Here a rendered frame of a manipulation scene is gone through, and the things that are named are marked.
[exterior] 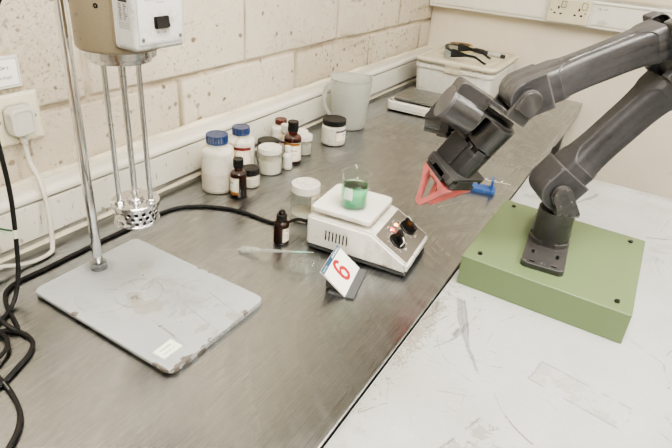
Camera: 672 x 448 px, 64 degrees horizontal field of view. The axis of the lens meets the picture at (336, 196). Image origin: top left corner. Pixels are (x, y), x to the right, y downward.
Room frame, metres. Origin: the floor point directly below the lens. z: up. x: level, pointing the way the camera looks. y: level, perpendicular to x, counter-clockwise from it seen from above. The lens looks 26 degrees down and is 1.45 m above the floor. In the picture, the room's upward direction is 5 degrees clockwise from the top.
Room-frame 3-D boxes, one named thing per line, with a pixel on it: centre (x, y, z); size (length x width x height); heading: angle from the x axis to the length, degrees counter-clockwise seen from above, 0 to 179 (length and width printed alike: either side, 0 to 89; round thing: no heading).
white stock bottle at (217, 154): (1.09, 0.27, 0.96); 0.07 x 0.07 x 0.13
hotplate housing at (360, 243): (0.89, -0.06, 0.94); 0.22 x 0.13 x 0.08; 66
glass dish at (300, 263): (0.80, 0.05, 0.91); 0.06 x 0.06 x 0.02
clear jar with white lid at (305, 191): (0.99, 0.06, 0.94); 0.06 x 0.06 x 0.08
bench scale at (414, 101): (1.82, -0.30, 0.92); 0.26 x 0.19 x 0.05; 63
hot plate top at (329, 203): (0.90, -0.03, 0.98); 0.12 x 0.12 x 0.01; 66
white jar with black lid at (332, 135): (1.44, 0.02, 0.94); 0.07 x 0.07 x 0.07
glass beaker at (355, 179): (0.89, -0.03, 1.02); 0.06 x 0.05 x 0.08; 179
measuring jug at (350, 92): (1.59, -0.01, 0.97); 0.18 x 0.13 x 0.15; 132
